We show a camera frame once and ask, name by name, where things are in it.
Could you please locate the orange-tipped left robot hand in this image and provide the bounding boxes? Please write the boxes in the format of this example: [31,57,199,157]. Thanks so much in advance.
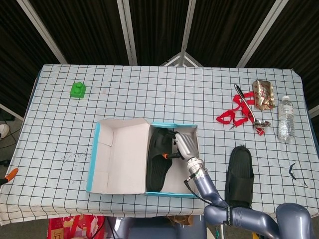
[0,168,19,186]

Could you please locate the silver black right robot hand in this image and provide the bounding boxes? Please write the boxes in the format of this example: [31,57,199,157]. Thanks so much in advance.
[161,130,200,162]

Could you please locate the black rubber slipper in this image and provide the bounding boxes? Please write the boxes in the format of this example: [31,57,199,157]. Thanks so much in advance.
[145,127,179,192]
[225,144,255,209]

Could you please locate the light blue shoe box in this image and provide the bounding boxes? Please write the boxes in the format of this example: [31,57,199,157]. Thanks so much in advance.
[86,118,199,199]

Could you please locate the grid-patterned white tablecloth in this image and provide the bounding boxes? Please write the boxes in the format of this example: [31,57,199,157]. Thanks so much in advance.
[0,64,319,224]

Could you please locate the red patterned bag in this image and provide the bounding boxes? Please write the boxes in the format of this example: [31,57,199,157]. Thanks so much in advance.
[48,215,107,239]

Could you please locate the white screen foot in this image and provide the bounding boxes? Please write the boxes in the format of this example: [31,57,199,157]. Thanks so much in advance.
[161,51,204,67]

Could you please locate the blue-grey robot torso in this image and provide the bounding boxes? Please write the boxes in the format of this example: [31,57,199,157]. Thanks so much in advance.
[106,216,207,239]

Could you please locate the gold snack wrapper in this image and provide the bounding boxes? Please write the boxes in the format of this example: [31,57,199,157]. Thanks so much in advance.
[252,79,276,111]

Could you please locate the clear plastic water bottle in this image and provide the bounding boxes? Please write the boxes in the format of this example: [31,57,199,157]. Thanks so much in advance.
[278,96,296,142]

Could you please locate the green toy building block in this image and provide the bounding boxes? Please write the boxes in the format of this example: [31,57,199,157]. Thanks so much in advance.
[69,82,87,100]

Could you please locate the dark folding screen white frames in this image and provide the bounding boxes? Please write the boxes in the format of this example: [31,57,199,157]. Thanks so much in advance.
[0,0,319,120]

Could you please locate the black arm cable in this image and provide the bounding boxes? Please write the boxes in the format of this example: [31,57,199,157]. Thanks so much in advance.
[183,174,232,207]

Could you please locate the red ribbon strap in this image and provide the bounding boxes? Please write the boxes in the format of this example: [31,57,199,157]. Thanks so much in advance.
[215,91,266,136]

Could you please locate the metal ladle black handle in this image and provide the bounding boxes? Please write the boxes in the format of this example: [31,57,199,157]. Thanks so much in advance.
[233,84,272,129]

